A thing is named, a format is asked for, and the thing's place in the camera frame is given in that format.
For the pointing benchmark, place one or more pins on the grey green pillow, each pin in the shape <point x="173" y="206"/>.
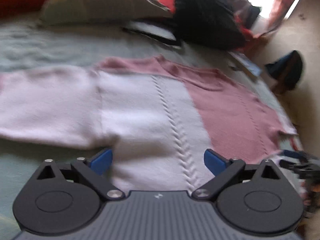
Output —
<point x="56" y="12"/>

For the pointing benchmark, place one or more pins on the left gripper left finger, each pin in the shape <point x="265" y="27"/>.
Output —
<point x="63" y="198"/>

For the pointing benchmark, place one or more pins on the black backpack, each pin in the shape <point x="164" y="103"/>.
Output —
<point x="208" y="23"/>

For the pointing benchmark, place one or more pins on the blue white book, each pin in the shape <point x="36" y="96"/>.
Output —
<point x="245" y="65"/>

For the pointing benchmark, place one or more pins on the pink and white sweater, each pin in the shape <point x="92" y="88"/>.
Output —
<point x="68" y="106"/>

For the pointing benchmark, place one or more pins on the green plaid bed blanket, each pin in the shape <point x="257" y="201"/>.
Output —
<point x="62" y="47"/>

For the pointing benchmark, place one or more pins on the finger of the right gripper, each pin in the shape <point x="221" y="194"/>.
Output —
<point x="290" y="165"/>
<point x="294" y="154"/>

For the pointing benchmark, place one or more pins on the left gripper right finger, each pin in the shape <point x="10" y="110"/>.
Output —
<point x="255" y="199"/>

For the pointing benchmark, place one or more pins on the wooden chair with clothes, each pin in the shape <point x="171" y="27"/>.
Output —
<point x="286" y="71"/>

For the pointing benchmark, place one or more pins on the red plaid curtain right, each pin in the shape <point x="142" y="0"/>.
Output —
<point x="277" y="14"/>

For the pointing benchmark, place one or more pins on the clothes rack with garments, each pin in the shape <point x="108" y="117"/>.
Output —
<point x="246" y="12"/>

